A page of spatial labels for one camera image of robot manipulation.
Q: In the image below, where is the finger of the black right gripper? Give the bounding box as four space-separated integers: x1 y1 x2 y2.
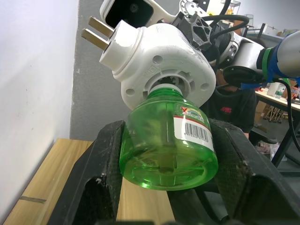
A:
187 13 216 52

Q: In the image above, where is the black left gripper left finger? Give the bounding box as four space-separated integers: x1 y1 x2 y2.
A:
48 120 127 225

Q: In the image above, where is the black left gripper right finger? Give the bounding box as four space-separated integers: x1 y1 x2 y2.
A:
208 118 300 225

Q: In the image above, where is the white mosquito repellent heater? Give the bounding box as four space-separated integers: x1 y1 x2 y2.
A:
81 15 217 111

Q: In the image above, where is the green liquid repellent bottle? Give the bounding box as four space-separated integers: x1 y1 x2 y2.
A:
119 85 219 192

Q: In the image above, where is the clear water bottle green label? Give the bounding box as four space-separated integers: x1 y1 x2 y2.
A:
276 83 286 99

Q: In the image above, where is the brown cardboard box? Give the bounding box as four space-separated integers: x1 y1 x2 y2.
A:
254 100 270 122

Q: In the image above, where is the person in black t-shirt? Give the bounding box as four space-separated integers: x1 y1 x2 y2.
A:
203 67 257 134

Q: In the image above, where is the light workbench with black legs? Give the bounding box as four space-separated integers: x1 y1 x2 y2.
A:
248 89 300 174

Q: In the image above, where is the white paper roll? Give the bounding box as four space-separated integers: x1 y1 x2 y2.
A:
267 82 278 97

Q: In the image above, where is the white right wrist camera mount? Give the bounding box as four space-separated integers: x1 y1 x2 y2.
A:
99 0 179 28

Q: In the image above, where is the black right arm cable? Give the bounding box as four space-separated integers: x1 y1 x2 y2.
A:
201 0 250 39

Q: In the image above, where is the black thin hanging cable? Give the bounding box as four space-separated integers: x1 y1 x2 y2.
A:
276 79 300 141

